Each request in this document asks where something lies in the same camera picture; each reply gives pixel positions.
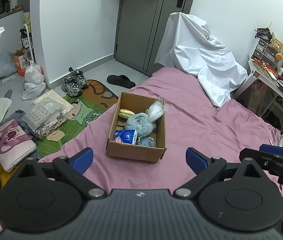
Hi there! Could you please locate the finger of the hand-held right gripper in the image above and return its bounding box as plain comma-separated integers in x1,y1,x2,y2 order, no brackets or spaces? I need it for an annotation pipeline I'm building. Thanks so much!
259,144,283,157
239,148,283,175

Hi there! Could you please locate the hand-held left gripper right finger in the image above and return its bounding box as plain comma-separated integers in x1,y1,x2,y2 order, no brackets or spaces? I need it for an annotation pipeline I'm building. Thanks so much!
173,147,266,201

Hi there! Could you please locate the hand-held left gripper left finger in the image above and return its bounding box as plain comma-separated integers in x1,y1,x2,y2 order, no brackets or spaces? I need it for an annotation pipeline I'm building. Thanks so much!
15,147,107,201

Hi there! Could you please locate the blue tissue pack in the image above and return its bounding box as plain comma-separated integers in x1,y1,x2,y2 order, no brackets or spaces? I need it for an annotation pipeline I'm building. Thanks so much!
113,129,138,145

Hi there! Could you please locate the brown cardboard box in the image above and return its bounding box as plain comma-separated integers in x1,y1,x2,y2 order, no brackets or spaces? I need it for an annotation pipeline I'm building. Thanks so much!
106,92,167,164

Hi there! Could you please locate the round blue-grey fabric pad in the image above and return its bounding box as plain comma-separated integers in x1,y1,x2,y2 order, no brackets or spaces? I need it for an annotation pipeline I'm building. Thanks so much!
137,137,156,148

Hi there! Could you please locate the clear plastic bag white filling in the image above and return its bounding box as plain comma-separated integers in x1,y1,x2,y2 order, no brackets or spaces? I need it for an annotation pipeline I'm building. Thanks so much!
145,99,169,125

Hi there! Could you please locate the burger plush toy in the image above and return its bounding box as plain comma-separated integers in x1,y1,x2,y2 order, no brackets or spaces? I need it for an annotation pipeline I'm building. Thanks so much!
119,109,136,119

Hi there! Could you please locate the fluffy blue-grey plush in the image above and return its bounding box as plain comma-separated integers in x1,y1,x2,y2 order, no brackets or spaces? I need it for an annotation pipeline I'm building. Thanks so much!
125,113,157,138

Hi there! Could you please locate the patterned fabric package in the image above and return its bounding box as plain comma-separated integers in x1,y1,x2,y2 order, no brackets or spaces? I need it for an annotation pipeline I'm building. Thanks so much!
33,116,68,139

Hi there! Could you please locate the pink bed sheet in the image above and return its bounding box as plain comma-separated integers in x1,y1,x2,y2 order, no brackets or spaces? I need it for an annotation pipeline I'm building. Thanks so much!
0,67,283,240

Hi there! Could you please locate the green brown cartoon floor mat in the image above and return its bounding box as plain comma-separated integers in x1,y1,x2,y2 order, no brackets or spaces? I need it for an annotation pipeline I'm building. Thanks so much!
37,79,120,159

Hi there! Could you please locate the grey packaged clothing bag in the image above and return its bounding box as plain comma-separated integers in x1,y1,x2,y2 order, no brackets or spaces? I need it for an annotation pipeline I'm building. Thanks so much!
22,99,66,131

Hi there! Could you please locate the cream floral fabric package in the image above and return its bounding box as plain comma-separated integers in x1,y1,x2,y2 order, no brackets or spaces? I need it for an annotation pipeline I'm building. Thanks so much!
34,89,76,111

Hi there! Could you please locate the white desk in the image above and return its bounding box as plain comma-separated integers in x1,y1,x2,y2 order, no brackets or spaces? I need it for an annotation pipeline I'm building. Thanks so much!
233,57,283,131

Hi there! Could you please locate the grey sneaker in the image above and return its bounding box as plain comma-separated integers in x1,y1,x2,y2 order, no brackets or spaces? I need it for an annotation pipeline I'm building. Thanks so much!
62,76,81,98
68,67,90,89

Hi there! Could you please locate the pink cartoon cushion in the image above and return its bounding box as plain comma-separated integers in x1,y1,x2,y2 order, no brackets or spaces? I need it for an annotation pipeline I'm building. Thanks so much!
0,119,37,173

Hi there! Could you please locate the fuzzy grey-blue rug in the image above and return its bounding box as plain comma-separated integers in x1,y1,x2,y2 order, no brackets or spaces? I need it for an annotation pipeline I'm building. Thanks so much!
6,109,36,141

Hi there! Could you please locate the black slipper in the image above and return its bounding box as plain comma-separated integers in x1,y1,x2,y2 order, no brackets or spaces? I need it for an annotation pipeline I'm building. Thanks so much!
107,74,137,89

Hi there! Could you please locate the white knotted plastic bag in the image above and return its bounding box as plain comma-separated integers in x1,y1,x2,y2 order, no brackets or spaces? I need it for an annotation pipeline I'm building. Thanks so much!
22,61,47,101

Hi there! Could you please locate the white cloth cover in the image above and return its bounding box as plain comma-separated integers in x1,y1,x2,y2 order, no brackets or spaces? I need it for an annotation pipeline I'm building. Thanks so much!
155,12,248,110

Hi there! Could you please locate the grey drawer organizer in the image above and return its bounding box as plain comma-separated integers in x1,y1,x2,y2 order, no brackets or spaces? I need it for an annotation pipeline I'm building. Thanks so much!
252,39,282,66

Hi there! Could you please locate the wicker basket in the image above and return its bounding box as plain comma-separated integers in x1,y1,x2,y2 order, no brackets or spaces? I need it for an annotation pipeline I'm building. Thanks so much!
271,39,283,53

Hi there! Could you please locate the orange cardboard carton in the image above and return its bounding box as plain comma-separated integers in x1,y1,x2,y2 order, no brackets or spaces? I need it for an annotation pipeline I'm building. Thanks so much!
13,48,31,77

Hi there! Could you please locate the grey plastic bag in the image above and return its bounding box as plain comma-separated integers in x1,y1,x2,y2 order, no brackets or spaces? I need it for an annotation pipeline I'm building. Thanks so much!
0,52,17,79

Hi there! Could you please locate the dark bottle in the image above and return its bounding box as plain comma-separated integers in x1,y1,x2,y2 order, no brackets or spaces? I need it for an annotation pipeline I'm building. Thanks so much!
20,29,30,48

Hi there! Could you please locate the grey door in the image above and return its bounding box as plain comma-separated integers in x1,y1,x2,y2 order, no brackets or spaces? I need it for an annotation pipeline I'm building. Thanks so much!
114,0,199,77

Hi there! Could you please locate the white wire rack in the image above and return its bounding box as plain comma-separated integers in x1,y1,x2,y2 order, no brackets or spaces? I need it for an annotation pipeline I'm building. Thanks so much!
23,24,36,67

